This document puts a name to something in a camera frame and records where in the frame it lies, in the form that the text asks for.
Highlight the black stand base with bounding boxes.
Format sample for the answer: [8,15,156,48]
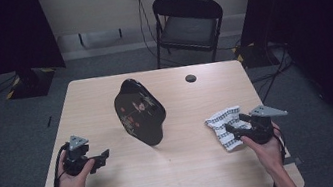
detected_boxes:
[2,64,59,102]
[232,39,281,72]

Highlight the black floor cables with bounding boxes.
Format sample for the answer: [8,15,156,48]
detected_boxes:
[245,38,301,106]

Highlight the black round table grommet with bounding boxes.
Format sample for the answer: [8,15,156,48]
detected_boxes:
[184,73,198,84]

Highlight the grey tape strip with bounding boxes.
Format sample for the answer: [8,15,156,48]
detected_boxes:
[281,154,303,168]

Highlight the person's right hand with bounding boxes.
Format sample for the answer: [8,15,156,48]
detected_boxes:
[239,120,290,180]

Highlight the small black floor item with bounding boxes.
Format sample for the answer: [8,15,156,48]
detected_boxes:
[45,115,55,129]

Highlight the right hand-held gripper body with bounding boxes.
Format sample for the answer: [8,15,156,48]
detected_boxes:
[239,100,292,148]

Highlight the right hand-held gripper cable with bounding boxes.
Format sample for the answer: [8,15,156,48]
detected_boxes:
[261,122,294,187]

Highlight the white patterned cloth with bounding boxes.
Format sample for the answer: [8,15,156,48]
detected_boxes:
[203,104,256,155]

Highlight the black wall socket cable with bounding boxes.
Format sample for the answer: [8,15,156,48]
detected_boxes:
[135,0,165,62]

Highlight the black folding chair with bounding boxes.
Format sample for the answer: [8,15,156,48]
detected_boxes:
[147,0,232,72]

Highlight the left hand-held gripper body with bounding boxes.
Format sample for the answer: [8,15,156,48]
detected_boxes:
[58,132,100,178]

